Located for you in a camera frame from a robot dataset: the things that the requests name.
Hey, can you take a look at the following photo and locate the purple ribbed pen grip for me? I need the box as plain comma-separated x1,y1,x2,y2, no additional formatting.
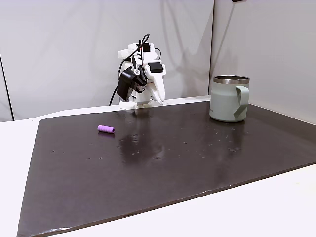
97,124,116,134

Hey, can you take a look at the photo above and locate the pale green steel mug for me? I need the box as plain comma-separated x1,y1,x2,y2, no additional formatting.
209,75,250,123

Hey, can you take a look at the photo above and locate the dark brown table mat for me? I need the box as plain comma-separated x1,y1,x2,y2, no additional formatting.
16,101,316,237

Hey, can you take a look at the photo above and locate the black camera box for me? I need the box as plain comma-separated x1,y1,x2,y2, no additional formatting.
117,69,147,101

